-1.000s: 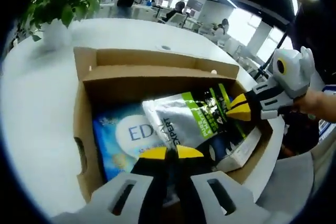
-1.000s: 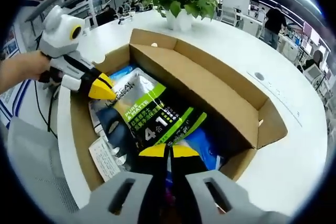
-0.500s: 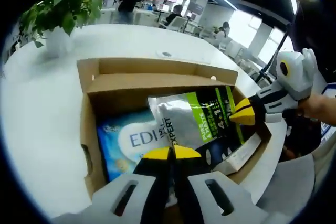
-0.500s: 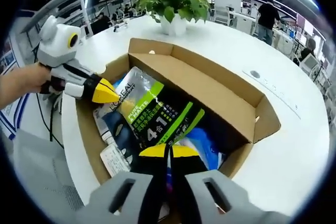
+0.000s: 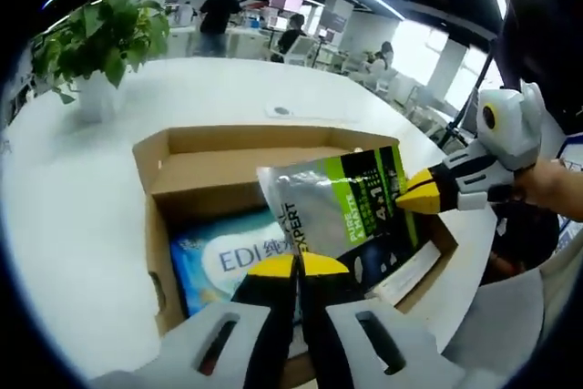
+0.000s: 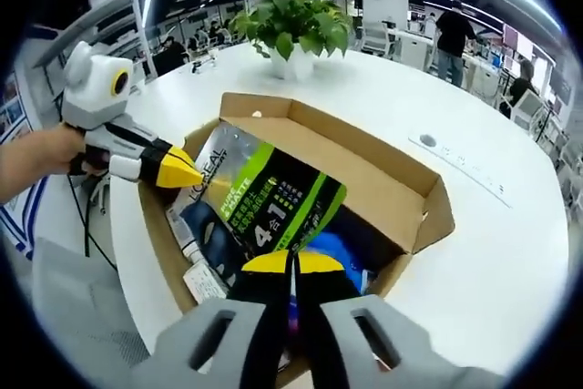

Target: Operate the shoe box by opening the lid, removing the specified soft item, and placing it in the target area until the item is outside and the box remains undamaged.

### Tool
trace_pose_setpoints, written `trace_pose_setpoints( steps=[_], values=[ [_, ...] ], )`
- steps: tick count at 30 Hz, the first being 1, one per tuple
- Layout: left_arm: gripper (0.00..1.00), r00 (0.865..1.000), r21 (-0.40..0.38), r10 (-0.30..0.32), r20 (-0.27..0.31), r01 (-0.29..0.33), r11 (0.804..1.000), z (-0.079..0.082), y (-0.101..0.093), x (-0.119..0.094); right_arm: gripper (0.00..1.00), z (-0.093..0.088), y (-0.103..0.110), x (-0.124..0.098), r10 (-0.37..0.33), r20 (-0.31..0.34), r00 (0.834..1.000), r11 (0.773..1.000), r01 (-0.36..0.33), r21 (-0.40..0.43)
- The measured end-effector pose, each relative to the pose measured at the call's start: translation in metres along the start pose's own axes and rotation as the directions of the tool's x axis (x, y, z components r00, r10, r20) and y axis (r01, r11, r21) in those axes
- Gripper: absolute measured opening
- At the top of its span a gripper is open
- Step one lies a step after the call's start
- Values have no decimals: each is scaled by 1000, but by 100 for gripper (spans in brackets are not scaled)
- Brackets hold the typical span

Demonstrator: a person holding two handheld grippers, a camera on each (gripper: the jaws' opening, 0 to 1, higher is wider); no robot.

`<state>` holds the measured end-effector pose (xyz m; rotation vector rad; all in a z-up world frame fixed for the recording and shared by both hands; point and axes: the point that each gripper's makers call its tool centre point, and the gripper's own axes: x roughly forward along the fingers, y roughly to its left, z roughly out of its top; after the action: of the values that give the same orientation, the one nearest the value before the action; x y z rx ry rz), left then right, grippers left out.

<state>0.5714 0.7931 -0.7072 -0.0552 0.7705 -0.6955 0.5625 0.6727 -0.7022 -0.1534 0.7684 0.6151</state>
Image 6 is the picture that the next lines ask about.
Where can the blue wet wipes pack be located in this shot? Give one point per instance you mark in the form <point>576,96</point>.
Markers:
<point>337,252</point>

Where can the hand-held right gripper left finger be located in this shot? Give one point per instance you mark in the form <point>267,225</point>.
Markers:
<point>209,343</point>

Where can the white table socket strip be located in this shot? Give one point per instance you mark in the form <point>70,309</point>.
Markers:
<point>455,156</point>

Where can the small black white device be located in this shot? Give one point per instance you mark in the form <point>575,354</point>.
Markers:
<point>202,63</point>

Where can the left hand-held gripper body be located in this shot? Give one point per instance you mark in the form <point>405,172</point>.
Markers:
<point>91,88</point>

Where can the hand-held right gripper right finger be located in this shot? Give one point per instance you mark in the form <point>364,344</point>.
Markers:
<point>364,348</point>

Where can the brown cardboard shoe box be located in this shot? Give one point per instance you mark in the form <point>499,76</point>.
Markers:
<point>364,179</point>

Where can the person's left hand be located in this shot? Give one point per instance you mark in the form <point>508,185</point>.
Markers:
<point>64,150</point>

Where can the potted green plant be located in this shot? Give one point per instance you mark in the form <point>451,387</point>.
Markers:
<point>296,24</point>

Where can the blue white printed banner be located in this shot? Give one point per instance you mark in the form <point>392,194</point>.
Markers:
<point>23,216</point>

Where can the white office chair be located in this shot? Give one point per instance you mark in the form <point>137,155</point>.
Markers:
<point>375,38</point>

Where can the purple wall screen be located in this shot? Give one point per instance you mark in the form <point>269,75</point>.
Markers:
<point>517,38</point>

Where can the green black silver pouch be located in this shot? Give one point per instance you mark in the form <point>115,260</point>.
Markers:
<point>273,197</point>

